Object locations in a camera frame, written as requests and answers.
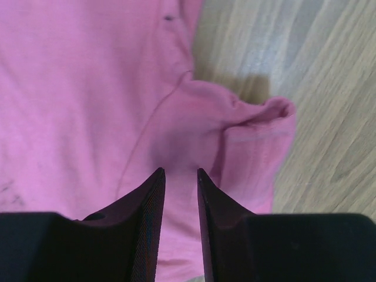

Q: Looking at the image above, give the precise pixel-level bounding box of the salmon pink t shirt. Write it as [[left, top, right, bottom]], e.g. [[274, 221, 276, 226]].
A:
[[1, 1, 296, 281]]

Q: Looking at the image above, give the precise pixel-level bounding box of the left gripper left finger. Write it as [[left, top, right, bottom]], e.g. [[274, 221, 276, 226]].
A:
[[1, 169, 165, 281]]

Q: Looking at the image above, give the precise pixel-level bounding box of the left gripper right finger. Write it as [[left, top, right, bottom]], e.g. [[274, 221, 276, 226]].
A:
[[197, 169, 375, 281]]

